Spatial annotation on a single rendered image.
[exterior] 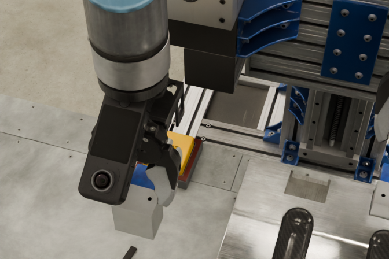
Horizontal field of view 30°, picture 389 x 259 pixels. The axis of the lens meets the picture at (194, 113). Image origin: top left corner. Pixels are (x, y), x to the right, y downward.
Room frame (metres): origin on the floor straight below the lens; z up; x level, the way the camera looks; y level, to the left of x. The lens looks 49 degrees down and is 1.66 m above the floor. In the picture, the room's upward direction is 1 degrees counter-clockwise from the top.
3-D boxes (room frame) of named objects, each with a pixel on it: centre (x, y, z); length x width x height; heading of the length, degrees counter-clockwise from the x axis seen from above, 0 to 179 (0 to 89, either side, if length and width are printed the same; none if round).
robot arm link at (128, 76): (0.50, 0.06, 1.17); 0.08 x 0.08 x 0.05
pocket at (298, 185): (0.54, -0.15, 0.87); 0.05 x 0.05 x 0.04; 72
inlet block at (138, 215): (0.52, 0.05, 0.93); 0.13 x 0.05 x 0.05; 162
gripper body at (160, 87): (0.51, 0.06, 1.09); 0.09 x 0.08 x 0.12; 161
